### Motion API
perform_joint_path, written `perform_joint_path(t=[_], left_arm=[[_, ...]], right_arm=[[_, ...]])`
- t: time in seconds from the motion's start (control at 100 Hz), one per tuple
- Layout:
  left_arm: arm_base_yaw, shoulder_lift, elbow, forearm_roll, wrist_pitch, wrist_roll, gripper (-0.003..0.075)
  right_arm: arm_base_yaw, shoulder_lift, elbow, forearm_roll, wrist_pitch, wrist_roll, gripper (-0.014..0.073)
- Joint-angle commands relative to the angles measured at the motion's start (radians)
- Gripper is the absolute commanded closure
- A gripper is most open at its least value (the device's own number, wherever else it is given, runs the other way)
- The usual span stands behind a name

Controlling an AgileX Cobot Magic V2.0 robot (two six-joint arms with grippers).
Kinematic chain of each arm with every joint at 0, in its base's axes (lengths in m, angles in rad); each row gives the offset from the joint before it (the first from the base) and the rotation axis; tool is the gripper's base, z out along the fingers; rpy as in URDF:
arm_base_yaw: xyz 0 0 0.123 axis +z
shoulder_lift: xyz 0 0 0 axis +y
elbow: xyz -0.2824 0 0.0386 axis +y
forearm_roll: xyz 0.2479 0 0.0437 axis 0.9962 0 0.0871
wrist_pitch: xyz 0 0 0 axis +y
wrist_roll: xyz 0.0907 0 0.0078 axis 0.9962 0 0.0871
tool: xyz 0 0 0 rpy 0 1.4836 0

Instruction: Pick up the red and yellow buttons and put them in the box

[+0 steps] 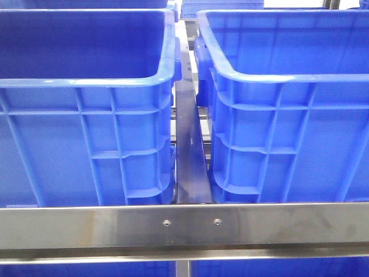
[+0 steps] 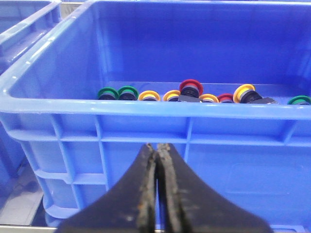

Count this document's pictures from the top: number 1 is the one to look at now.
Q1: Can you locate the rear left blue crate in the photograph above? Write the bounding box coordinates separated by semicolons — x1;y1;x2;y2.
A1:
1;0;178;22

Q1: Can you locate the lower shelf blue crate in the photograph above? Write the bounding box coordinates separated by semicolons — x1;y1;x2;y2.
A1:
1;257;368;276

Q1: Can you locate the right blue plastic crate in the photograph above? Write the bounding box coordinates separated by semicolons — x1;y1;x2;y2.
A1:
195;10;368;203

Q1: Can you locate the steel rack front rail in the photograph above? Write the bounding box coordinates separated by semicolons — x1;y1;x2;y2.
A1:
1;203;368;264

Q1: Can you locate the blue plastic crate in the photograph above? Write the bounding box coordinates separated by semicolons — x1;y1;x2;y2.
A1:
195;10;368;203
1;9;181;208

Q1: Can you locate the rear right blue crate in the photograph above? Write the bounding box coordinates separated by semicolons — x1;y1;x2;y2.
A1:
181;0;265;18

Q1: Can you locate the left blue plastic crate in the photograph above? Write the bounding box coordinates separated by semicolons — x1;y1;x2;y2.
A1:
1;9;181;208

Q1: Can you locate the steel rack centre divider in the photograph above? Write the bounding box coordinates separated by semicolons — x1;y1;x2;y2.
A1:
175;20;212;204

